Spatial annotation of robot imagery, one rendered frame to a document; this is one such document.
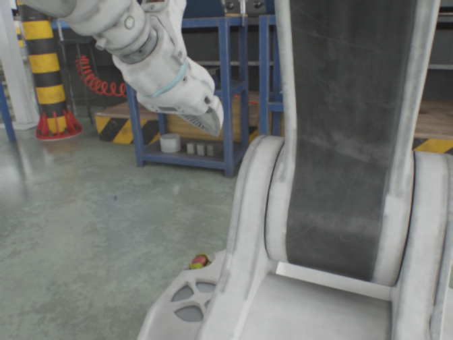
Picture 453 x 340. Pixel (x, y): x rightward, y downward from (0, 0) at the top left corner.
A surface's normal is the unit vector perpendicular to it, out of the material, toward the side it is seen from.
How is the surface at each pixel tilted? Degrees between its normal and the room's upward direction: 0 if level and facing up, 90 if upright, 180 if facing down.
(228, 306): 27
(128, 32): 117
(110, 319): 0
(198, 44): 90
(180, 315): 0
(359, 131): 110
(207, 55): 90
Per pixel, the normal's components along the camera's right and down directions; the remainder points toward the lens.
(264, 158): -0.26, -0.60
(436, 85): -0.34, 0.38
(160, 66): 0.66, 0.59
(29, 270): -0.04, -0.92
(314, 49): -0.38, 0.67
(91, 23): 0.13, 0.92
